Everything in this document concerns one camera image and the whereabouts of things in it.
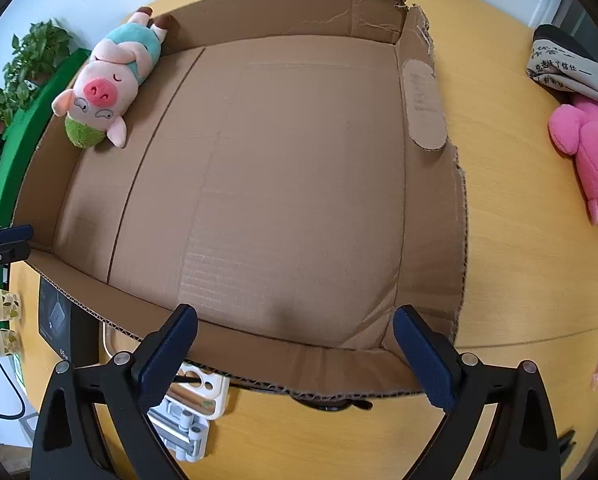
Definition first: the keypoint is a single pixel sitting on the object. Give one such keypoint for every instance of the pink bear plush toy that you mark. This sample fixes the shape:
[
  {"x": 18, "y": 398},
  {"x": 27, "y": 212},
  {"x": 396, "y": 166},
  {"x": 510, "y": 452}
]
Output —
[{"x": 594, "y": 150}]

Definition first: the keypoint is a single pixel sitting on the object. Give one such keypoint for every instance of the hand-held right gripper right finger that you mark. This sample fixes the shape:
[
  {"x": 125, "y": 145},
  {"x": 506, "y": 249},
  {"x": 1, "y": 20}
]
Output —
[{"x": 424, "y": 355}]

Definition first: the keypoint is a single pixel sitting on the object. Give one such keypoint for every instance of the leaf print paper cup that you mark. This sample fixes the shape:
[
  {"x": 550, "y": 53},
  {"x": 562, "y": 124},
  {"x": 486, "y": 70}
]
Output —
[
  {"x": 6, "y": 342},
  {"x": 5, "y": 305}
]

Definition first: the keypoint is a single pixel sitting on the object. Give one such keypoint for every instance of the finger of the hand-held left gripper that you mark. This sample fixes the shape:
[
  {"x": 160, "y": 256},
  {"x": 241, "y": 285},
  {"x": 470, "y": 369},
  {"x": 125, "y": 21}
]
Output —
[
  {"x": 9, "y": 252},
  {"x": 16, "y": 233}
]

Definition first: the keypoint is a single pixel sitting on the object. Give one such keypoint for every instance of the green potted plant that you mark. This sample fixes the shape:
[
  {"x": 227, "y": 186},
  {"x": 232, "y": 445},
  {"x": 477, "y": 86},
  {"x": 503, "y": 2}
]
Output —
[{"x": 34, "y": 55}]

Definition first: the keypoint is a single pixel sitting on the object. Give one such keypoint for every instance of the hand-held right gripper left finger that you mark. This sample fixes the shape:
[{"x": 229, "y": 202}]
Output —
[{"x": 166, "y": 355}]

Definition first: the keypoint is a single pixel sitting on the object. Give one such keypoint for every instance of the pink pig plush toy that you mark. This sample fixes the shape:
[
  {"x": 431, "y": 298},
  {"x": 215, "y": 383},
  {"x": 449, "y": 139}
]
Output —
[{"x": 109, "y": 80}]

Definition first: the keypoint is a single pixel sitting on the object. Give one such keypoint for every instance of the black sunglasses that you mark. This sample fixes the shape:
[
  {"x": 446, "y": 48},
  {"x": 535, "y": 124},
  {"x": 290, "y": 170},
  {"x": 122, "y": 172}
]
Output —
[{"x": 329, "y": 405}]

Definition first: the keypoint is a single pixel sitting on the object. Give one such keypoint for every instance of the black charger box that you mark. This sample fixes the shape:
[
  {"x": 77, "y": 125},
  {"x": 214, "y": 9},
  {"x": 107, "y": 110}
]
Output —
[{"x": 54, "y": 315}]

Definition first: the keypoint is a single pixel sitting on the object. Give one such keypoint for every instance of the clear phone case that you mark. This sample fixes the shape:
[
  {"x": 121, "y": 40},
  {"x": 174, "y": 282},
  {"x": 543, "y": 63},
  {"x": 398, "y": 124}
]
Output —
[{"x": 219, "y": 400}]

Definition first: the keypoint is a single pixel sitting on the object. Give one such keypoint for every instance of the grey printed pouch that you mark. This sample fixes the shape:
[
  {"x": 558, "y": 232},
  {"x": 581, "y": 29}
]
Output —
[{"x": 564, "y": 67}]

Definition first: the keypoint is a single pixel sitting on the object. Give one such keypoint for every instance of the green board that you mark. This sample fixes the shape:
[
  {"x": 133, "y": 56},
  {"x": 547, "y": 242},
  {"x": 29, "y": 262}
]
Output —
[{"x": 24, "y": 135}]

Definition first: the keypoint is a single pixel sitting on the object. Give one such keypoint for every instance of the white phone stand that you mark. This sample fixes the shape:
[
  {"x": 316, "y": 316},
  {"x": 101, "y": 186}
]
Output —
[{"x": 186, "y": 430}]

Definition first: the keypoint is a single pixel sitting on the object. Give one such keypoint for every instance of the brown cardboard box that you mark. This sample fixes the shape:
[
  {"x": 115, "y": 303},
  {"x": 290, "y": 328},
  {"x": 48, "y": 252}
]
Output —
[{"x": 279, "y": 160}]

